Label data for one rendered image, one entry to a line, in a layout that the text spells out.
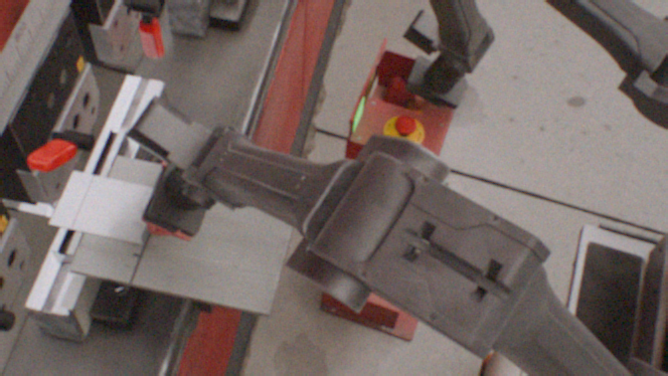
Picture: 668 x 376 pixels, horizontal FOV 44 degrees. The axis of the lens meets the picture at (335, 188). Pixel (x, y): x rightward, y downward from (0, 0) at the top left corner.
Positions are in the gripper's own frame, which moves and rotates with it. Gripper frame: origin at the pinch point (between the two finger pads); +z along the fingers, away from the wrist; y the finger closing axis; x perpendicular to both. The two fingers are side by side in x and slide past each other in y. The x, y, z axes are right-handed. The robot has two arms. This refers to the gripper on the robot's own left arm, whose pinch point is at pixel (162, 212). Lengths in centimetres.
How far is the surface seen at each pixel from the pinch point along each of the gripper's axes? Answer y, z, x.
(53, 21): -0.8, -26.9, -21.9
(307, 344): -23, 82, 62
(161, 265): 6.7, 0.1, 2.4
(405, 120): -38, 5, 35
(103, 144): -8.9, 6.8, -9.7
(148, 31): -13.7, -15.2, -12.4
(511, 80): -122, 64, 98
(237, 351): -15, 85, 46
